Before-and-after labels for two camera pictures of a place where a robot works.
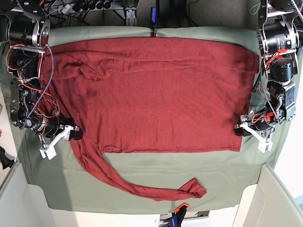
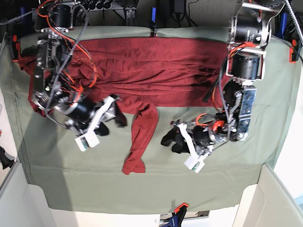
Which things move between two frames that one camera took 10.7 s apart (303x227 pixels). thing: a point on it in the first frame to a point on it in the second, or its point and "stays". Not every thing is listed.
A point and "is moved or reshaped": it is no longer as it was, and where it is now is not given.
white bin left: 22,204 stays
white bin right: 268,203 stays
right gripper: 260,122 to 206,130
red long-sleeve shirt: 150,94 is moved or reshaped
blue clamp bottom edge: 176,217 stays
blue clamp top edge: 153,21 stays
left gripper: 50,131 to 84,117
